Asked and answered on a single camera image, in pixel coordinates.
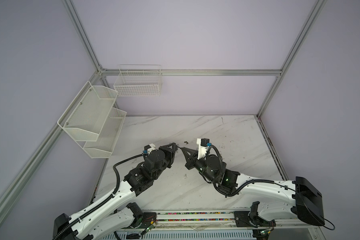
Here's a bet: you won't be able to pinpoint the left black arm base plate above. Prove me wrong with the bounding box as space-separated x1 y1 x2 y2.
131 212 157 229

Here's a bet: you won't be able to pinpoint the white mesh two-tier shelf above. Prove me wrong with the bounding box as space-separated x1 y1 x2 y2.
57 81 127 159

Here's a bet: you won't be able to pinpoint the white wire basket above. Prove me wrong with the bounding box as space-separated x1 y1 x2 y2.
114 65 162 97

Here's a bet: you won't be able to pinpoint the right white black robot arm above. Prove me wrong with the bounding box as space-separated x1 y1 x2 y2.
181 147 326 227

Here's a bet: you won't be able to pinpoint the right black cable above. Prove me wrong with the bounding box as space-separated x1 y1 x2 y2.
205 143 336 231

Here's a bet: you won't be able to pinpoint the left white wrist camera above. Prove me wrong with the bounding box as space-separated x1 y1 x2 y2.
143 144 156 155

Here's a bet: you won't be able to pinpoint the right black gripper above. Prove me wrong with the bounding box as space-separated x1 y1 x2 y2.
180 147 216 184

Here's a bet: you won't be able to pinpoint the aluminium frame profiles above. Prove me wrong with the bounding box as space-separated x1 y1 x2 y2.
0 0 328 223

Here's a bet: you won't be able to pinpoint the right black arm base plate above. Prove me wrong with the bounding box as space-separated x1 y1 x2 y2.
234 211 276 228

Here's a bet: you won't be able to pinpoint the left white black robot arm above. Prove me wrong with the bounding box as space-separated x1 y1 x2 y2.
53 143 178 240

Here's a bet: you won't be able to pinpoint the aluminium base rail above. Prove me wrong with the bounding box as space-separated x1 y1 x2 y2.
117 209 320 232

